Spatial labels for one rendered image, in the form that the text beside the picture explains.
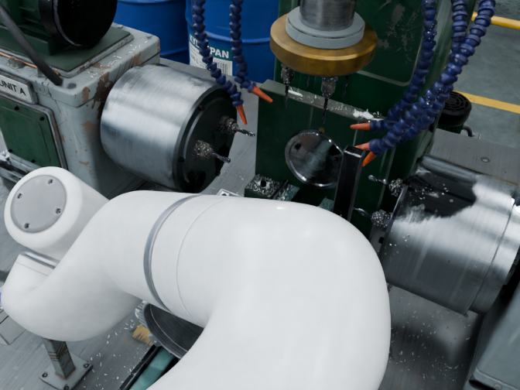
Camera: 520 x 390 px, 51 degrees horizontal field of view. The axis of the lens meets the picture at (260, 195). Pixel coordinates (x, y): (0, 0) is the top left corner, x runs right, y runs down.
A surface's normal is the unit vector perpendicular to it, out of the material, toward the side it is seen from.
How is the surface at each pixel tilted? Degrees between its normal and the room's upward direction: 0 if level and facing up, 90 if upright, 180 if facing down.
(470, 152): 0
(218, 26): 90
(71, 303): 82
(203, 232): 40
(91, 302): 87
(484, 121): 0
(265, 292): 23
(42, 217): 31
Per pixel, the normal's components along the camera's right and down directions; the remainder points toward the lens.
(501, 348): -0.48, 0.58
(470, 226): -0.25, -0.25
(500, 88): 0.04, -0.73
